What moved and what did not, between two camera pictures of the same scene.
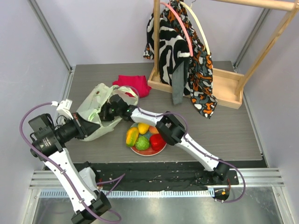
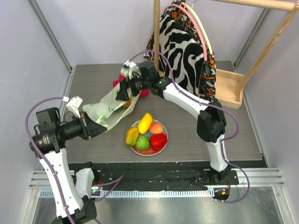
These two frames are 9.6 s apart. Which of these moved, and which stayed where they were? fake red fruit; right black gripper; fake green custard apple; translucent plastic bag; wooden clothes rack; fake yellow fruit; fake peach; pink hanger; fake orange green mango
Moved: right black gripper; translucent plastic bag; pink hanger
Stayed: wooden clothes rack; fake yellow fruit; fake peach; fake orange green mango; fake green custard apple; fake red fruit
